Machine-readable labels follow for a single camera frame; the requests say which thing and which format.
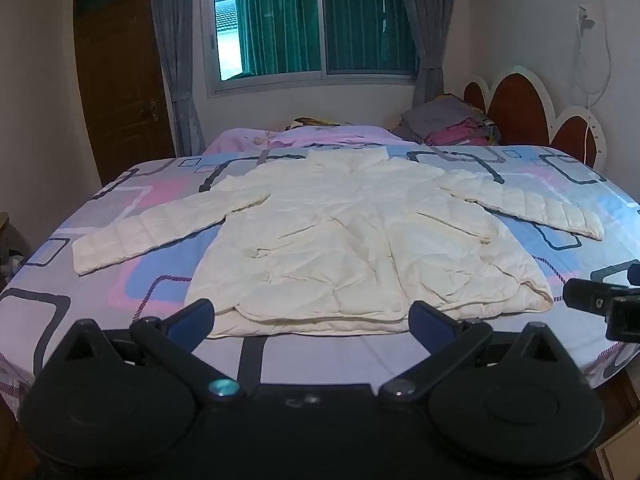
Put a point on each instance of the pink folded garment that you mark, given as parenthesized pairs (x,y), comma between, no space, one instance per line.
(455,132)

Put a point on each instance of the yellow printed cloth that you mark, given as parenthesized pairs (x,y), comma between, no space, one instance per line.
(312,121)

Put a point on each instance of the sliding glass window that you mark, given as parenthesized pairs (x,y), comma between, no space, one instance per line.
(320,25)

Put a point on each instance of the dark cloth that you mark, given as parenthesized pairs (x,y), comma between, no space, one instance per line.
(12,265)

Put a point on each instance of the pink blanket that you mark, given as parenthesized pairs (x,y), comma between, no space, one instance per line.
(325,136)

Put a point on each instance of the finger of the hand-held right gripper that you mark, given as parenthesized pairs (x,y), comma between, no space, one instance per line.
(582,297)

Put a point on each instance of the brown and white headboard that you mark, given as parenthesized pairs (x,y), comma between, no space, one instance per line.
(520,105)

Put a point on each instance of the pile of folded clothes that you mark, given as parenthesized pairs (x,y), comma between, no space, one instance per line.
(435,110)

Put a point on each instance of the brown wooden door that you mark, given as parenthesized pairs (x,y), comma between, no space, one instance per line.
(120,85)

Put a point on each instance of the white wall charger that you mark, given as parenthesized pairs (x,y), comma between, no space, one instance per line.
(586,17)

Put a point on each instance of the multicoloured printed cloth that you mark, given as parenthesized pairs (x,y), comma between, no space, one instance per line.
(490,127)

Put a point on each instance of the bed with patterned sheet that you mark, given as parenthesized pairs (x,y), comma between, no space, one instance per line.
(100,280)

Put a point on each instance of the green curtain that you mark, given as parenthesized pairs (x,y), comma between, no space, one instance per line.
(280,25)

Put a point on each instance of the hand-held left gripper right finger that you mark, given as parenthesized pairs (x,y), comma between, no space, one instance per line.
(431,321)

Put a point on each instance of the cream white puffer jacket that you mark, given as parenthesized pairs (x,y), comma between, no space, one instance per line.
(350,240)

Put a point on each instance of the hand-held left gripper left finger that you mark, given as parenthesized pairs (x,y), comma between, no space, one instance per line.
(192,321)

